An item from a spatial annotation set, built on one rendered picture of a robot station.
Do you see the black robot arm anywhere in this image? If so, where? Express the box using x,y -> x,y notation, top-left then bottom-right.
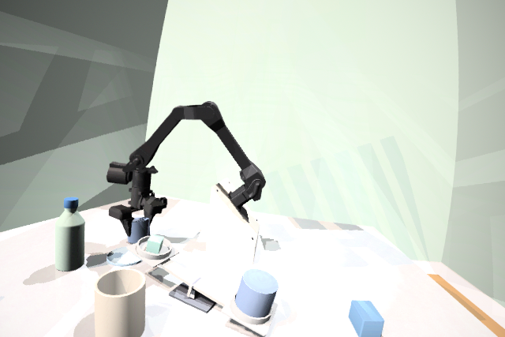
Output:
107,101 -> 266,215

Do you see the light blue cylinder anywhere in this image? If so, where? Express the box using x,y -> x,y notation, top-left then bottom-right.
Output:
235,268 -> 279,318

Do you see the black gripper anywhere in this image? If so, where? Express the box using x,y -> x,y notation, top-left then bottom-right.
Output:
108,186 -> 156,237

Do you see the white bottle with blue cap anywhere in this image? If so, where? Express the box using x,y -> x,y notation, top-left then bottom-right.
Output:
54,197 -> 85,271

